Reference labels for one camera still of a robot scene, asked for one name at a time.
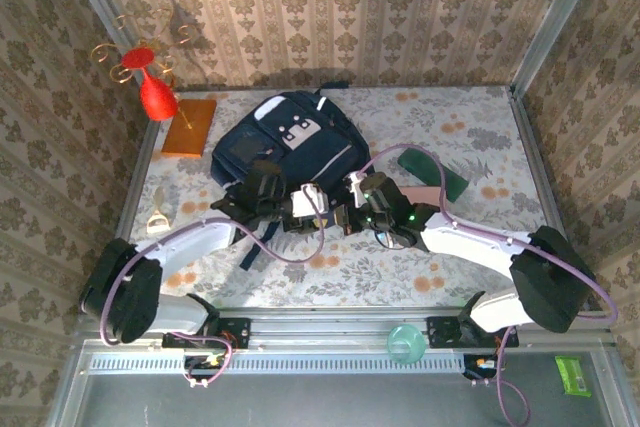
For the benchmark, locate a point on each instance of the dark green pencil case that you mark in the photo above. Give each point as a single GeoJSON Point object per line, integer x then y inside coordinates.
{"type": "Point", "coordinates": [425, 167]}

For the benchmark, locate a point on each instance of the beige plastic clip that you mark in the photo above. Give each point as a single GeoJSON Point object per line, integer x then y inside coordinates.
{"type": "Point", "coordinates": [158, 222]}

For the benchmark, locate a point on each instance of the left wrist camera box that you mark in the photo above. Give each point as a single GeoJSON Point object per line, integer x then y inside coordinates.
{"type": "Point", "coordinates": [307, 199]}

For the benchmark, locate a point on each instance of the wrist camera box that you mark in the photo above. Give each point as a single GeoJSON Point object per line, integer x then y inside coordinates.
{"type": "Point", "coordinates": [307, 199]}
{"type": "Point", "coordinates": [357, 187]}

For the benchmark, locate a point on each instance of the aluminium frame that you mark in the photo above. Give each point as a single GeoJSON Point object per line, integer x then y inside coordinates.
{"type": "Point", "coordinates": [325, 328]}

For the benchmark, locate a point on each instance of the pink notebook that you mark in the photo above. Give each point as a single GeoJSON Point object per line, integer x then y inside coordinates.
{"type": "Point", "coordinates": [420, 194]}

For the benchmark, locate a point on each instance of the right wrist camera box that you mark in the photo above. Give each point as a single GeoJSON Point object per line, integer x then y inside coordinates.
{"type": "Point", "coordinates": [357, 187]}

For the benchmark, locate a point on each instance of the gold jewelry stand wooden base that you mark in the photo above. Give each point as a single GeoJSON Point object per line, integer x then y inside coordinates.
{"type": "Point", "coordinates": [190, 132]}

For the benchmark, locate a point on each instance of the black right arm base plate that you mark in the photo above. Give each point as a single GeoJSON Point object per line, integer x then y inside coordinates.
{"type": "Point", "coordinates": [442, 332]}

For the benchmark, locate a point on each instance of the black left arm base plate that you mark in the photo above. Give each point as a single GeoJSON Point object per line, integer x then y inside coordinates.
{"type": "Point", "coordinates": [240, 332]}

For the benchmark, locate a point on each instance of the navy blue backpack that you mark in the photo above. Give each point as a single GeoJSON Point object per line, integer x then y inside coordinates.
{"type": "Point", "coordinates": [310, 157]}

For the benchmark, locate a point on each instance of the teal plastic cup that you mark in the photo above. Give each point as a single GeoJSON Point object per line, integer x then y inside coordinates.
{"type": "Point", "coordinates": [406, 344]}

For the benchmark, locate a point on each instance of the green packet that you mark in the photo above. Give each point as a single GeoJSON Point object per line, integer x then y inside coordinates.
{"type": "Point", "coordinates": [572, 376]}

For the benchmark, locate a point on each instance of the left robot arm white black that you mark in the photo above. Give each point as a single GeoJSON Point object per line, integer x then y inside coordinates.
{"type": "Point", "coordinates": [190, 247]}

